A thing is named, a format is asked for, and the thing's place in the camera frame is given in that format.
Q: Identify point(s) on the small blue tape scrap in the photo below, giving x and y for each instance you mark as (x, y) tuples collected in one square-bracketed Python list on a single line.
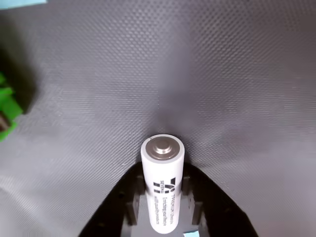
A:
[(190, 234)]

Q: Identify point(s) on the black textured mat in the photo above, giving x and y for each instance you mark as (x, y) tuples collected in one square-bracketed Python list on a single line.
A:
[(172, 74)]

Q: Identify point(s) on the white AA battery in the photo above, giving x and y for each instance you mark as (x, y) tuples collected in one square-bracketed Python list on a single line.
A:
[(163, 172)]

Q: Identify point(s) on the green battery holder metal contacts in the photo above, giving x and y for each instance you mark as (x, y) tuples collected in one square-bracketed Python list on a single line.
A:
[(7, 103)]

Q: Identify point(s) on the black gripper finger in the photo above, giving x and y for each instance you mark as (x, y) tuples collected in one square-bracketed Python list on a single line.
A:
[(111, 207), (217, 212)]

